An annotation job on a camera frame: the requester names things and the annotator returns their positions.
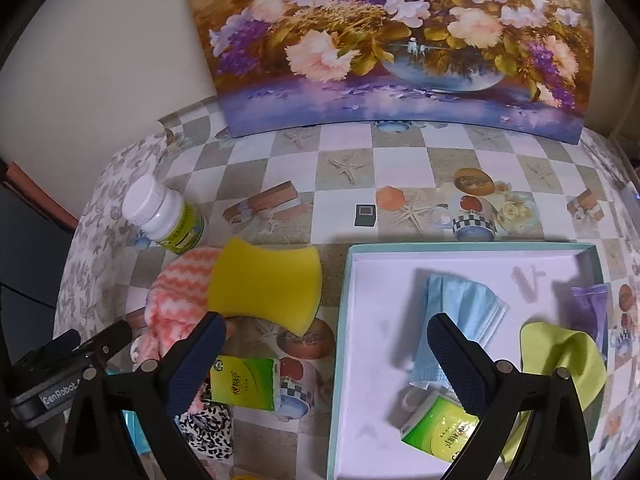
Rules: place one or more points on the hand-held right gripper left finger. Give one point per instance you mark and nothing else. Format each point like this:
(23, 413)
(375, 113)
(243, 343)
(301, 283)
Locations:
(200, 360)

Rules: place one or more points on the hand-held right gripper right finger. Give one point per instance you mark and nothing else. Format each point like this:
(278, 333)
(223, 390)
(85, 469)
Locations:
(450, 360)

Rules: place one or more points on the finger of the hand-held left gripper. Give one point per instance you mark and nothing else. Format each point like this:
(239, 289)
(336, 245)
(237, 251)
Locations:
(110, 337)
(57, 342)

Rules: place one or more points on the green tissue pack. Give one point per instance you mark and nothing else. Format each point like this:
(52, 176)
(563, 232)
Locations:
(245, 382)
(435, 430)

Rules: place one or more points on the blue face mask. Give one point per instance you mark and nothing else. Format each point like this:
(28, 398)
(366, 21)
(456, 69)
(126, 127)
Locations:
(460, 305)

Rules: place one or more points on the pink white striped cloth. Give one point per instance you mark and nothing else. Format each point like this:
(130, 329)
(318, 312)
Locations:
(175, 290)

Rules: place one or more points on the white box with teal rim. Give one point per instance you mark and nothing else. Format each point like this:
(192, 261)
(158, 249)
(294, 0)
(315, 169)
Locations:
(380, 310)

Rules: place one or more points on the teal plastic case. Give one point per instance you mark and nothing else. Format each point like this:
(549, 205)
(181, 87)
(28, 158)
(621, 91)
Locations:
(134, 430)

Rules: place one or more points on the yellow sponge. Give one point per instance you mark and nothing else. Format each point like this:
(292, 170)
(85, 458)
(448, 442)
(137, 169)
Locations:
(265, 280)

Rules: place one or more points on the green cloth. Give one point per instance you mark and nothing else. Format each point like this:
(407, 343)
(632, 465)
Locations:
(560, 350)

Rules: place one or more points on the purple packet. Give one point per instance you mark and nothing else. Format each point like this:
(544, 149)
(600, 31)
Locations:
(590, 310)

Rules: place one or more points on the person's left hand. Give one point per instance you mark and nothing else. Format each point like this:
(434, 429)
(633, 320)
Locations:
(35, 462)

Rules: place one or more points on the leopard print scrunchie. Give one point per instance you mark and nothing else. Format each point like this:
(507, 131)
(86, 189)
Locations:
(207, 432)

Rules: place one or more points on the dark cabinet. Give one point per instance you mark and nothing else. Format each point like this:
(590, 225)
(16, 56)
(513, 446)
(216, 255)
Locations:
(25, 260)

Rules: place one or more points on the grey floral blanket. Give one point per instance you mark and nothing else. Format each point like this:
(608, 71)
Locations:
(95, 240)

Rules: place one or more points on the yellow round packet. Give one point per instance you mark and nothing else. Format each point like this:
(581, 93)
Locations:
(247, 478)

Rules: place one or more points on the white pill bottle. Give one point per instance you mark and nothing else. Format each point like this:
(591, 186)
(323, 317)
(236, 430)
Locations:
(160, 210)

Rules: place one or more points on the orange board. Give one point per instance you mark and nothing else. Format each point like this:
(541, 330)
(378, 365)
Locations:
(45, 192)

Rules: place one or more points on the floral painting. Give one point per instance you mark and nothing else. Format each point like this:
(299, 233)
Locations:
(375, 35)

